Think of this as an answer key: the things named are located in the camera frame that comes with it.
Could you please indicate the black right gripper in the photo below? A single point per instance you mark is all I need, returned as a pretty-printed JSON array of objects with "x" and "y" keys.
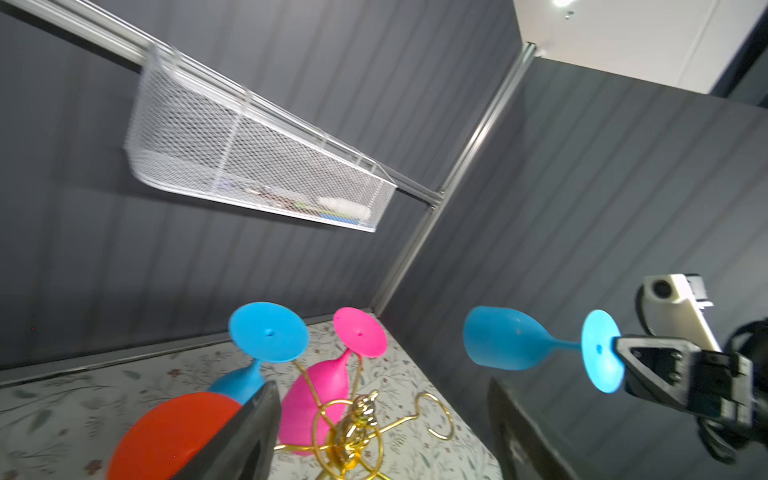
[{"x": 727, "y": 398}]

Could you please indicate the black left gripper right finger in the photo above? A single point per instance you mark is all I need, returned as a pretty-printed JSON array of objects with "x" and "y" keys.
[{"x": 525, "y": 445}]

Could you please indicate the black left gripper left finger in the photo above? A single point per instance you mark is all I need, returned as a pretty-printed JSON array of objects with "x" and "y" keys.
[{"x": 243, "y": 449}]

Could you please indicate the blue wine glass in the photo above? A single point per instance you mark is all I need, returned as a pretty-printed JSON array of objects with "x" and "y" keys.
[
  {"x": 509, "y": 339},
  {"x": 267, "y": 332}
]

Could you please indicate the pink wine glass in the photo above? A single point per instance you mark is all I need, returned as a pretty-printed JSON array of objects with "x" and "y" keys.
[{"x": 329, "y": 380}]

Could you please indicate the red wine glass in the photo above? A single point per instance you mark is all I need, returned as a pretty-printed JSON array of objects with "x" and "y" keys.
[{"x": 167, "y": 437}]

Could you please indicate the gold wine glass rack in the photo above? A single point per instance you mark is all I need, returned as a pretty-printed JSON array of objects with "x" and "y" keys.
[{"x": 345, "y": 433}]

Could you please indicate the blue wine glass on rack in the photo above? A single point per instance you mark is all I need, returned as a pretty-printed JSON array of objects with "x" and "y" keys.
[{"x": 267, "y": 332}]

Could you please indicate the white marker in basket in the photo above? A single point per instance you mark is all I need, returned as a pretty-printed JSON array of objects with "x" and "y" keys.
[{"x": 344, "y": 207}]

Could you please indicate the white mesh basket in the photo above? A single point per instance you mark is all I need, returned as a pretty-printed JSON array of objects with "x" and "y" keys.
[{"x": 183, "y": 140}]

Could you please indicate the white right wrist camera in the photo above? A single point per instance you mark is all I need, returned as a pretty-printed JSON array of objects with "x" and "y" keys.
[{"x": 672, "y": 305}]

